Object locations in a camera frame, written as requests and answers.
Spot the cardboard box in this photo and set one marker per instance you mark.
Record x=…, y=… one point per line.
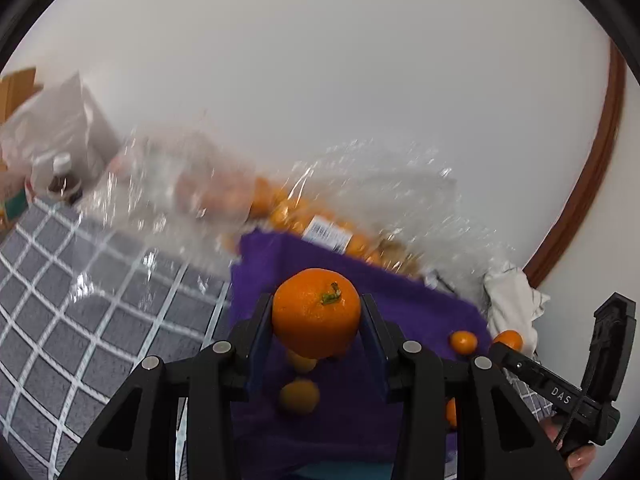
x=15, y=90

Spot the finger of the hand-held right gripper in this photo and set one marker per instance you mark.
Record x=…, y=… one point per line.
x=510, y=360

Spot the curved wooden trim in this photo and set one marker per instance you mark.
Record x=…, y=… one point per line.
x=595, y=170

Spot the brown bottle with white cap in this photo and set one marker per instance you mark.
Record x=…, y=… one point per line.
x=64, y=182

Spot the white crumpled cloth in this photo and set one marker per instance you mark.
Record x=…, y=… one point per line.
x=515, y=300

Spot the clear plastic bag with label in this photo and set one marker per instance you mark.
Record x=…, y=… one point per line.
x=400, y=195

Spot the brown-green round fruit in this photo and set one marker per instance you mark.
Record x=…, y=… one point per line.
x=300, y=396

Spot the yellowish round fruit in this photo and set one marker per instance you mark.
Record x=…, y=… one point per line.
x=301, y=362

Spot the white plastic bag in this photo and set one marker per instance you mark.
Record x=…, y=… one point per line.
x=55, y=120

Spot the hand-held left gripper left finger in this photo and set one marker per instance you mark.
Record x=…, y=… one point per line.
x=257, y=350

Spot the grey checked blanket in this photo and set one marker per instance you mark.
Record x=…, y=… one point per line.
x=75, y=310

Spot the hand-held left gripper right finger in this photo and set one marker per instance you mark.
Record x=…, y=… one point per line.
x=376, y=350

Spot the green and white carton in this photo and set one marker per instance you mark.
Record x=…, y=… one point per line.
x=17, y=205

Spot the small round kumquat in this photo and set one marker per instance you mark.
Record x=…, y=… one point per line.
x=463, y=342

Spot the large mandarin with stem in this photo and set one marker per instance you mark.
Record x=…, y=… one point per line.
x=316, y=312

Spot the orange mandarin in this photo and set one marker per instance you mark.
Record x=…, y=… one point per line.
x=451, y=412

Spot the person's right hand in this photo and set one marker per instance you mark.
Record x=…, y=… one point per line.
x=582, y=460

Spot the pile of bagged kumquats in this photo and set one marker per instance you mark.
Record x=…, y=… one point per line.
x=280, y=215

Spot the orange kumquat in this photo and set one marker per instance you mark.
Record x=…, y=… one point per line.
x=509, y=339

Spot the purple towel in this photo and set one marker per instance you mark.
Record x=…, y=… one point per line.
x=350, y=420

